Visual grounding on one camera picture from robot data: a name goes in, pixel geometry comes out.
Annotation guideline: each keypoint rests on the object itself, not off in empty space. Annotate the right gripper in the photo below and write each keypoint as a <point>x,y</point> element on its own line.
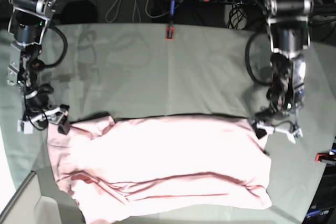
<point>35,104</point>

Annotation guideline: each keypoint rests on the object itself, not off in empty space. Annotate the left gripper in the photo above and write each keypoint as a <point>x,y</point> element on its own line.
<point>283,106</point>

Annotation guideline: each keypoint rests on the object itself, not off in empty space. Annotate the pink t-shirt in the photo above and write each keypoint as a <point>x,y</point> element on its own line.
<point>116,170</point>

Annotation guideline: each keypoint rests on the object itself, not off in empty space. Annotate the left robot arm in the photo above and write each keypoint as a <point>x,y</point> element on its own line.
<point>287,24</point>

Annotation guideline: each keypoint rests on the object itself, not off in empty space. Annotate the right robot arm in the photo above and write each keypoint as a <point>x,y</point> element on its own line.
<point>29,22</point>

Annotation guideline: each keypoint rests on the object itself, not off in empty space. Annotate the red clamp at right edge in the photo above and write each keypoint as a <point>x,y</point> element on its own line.
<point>326,158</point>

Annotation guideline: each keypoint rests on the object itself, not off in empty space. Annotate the red clamp at edge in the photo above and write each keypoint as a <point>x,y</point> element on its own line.
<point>326,158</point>
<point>169,32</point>

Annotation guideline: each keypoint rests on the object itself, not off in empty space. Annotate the grey-green table cloth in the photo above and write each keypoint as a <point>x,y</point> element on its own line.
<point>132,71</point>

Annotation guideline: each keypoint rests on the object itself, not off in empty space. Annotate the black round stand base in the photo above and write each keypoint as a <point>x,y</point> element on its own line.
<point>79,12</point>

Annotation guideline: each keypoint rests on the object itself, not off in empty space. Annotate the red clamp at centre edge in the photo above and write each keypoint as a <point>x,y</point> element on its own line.
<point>169,32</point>

